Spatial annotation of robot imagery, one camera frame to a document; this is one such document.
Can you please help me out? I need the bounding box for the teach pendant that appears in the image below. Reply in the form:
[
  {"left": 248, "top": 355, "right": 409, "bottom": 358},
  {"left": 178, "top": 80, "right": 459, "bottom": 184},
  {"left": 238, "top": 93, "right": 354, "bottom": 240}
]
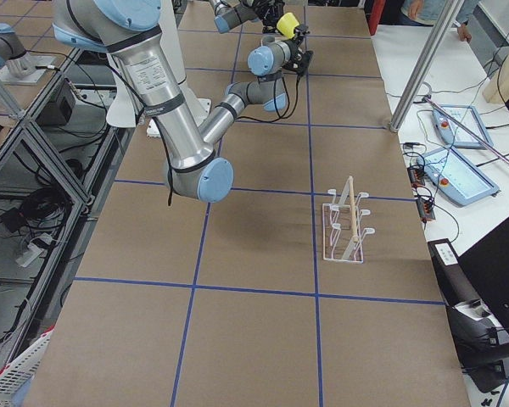
[
  {"left": 419, "top": 147, "right": 500, "bottom": 207},
  {"left": 430, "top": 104, "right": 494, "bottom": 149}
]

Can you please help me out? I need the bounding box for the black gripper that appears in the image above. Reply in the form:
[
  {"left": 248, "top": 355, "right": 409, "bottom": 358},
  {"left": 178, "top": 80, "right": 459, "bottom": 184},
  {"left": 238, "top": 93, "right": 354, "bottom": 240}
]
[
  {"left": 260, "top": 0, "right": 285, "bottom": 33},
  {"left": 287, "top": 40, "right": 314, "bottom": 75}
]

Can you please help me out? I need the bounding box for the white wire cup rack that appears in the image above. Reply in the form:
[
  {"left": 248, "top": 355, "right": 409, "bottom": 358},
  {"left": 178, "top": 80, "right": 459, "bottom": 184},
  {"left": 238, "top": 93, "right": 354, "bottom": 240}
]
[{"left": 322, "top": 176, "right": 376, "bottom": 264}]

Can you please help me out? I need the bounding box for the near teach pendant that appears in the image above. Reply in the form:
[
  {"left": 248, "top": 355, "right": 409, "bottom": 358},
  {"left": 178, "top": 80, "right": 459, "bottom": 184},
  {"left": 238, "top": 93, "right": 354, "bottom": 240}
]
[{"left": 419, "top": 147, "right": 500, "bottom": 207}]

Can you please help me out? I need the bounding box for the far teach pendant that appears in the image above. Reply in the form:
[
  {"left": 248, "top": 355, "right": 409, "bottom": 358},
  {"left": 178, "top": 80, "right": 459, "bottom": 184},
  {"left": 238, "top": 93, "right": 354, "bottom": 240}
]
[{"left": 430, "top": 104, "right": 494, "bottom": 149}]

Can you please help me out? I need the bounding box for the black usb hub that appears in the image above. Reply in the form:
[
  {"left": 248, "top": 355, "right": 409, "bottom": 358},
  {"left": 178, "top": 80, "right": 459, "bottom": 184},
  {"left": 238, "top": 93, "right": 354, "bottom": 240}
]
[{"left": 407, "top": 165, "right": 436, "bottom": 224}]

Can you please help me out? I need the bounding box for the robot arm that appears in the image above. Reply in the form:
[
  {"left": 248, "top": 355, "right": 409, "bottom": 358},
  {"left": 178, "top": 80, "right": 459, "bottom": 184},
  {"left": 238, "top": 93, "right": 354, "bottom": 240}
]
[
  {"left": 53, "top": 1, "right": 313, "bottom": 203},
  {"left": 209, "top": 0, "right": 285, "bottom": 33}
]

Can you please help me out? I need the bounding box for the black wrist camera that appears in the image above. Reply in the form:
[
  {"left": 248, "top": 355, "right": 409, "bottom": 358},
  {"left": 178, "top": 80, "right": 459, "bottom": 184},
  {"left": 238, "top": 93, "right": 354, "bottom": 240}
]
[{"left": 294, "top": 24, "right": 310, "bottom": 36}]

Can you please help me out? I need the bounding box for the yellow plastic cup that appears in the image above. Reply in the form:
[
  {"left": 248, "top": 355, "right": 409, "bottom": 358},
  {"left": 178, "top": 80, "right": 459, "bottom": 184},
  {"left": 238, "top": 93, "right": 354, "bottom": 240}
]
[{"left": 276, "top": 12, "right": 299, "bottom": 39}]

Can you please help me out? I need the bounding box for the black laptop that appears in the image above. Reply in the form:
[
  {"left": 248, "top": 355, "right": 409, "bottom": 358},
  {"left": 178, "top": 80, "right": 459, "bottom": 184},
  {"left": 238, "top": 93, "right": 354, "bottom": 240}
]
[{"left": 459, "top": 216, "right": 509, "bottom": 333}]

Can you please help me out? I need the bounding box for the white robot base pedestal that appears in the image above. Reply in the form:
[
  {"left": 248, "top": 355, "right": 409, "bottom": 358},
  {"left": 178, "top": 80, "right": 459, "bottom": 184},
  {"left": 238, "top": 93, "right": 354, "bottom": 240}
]
[{"left": 106, "top": 1, "right": 211, "bottom": 128}]

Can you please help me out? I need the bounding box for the aluminium frame post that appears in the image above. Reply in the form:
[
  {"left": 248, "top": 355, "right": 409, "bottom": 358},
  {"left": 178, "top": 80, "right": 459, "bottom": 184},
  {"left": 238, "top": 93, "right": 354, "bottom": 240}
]
[{"left": 389, "top": 0, "right": 463, "bottom": 133}]

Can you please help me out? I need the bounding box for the person in blue jacket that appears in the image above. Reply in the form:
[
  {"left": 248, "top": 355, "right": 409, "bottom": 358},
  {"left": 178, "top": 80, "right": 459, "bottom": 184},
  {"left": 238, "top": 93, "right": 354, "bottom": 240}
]
[{"left": 398, "top": 0, "right": 479, "bottom": 42}]

